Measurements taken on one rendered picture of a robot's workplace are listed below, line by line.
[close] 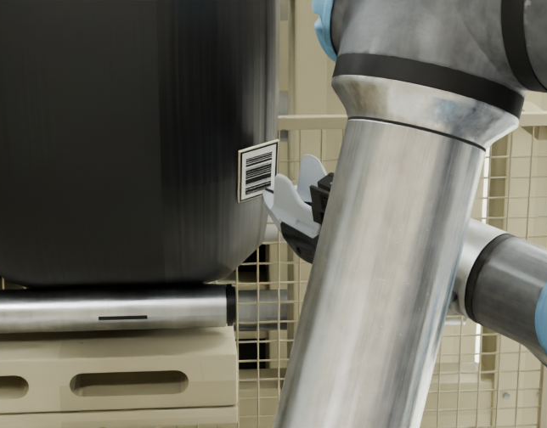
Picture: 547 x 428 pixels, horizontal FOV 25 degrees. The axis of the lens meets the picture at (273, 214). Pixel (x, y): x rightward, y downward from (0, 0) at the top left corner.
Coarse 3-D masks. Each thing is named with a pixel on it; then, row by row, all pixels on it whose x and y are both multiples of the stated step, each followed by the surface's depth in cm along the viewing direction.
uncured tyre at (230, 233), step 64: (0, 0) 102; (64, 0) 103; (128, 0) 103; (192, 0) 103; (256, 0) 106; (0, 64) 103; (64, 64) 104; (128, 64) 104; (192, 64) 105; (256, 64) 108; (0, 128) 106; (64, 128) 106; (128, 128) 107; (192, 128) 107; (256, 128) 111; (0, 192) 110; (64, 192) 110; (128, 192) 110; (192, 192) 111; (0, 256) 118; (64, 256) 117; (128, 256) 118; (192, 256) 119
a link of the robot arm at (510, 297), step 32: (480, 256) 94; (512, 256) 93; (544, 256) 93; (480, 288) 94; (512, 288) 92; (544, 288) 90; (480, 320) 95; (512, 320) 92; (544, 320) 90; (544, 352) 92
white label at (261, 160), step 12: (264, 144) 110; (276, 144) 111; (240, 156) 110; (252, 156) 111; (264, 156) 111; (276, 156) 112; (240, 168) 111; (252, 168) 112; (264, 168) 112; (276, 168) 113; (240, 180) 112; (252, 180) 113; (264, 180) 113; (240, 192) 113; (252, 192) 113
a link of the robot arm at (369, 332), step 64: (320, 0) 75; (384, 0) 71; (448, 0) 69; (512, 0) 67; (384, 64) 70; (448, 64) 69; (512, 64) 69; (384, 128) 71; (448, 128) 71; (512, 128) 73; (384, 192) 71; (448, 192) 71; (320, 256) 73; (384, 256) 70; (448, 256) 72; (320, 320) 72; (384, 320) 70; (320, 384) 71; (384, 384) 70
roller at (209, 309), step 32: (64, 288) 126; (96, 288) 126; (128, 288) 126; (160, 288) 126; (192, 288) 127; (224, 288) 127; (0, 320) 124; (32, 320) 124; (64, 320) 125; (96, 320) 125; (128, 320) 125; (160, 320) 126; (192, 320) 126; (224, 320) 126
